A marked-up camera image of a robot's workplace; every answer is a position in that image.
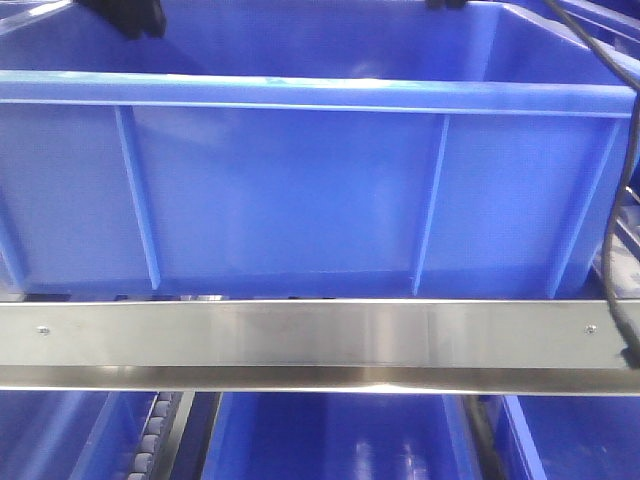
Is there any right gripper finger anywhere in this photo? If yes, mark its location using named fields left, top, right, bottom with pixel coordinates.
left=425, top=0, right=468, bottom=10

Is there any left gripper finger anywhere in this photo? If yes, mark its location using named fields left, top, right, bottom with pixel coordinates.
left=76, top=0, right=166, bottom=39

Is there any blue bin lower left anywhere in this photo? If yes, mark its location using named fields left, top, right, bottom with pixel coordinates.
left=1, top=390, right=156, bottom=479

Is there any blue bin lower middle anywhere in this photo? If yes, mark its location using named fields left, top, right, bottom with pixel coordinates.
left=202, top=392, right=481, bottom=479

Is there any blue bin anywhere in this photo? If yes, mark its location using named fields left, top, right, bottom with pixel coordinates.
left=202, top=392, right=481, bottom=479
left=1, top=390, right=156, bottom=479

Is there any lower roller track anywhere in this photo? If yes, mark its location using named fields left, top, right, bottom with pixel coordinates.
left=128, top=391, right=221, bottom=479

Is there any blue target box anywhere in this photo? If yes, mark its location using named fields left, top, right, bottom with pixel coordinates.
left=1, top=1, right=634, bottom=299

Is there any blue box right rear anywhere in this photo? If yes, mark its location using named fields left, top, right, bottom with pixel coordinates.
left=485, top=395, right=639, bottom=479

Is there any black cable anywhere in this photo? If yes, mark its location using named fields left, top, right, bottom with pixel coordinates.
left=542, top=0, right=640, bottom=369

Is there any steel shelf front bar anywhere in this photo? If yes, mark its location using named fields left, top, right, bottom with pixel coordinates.
left=1, top=299, right=639, bottom=395

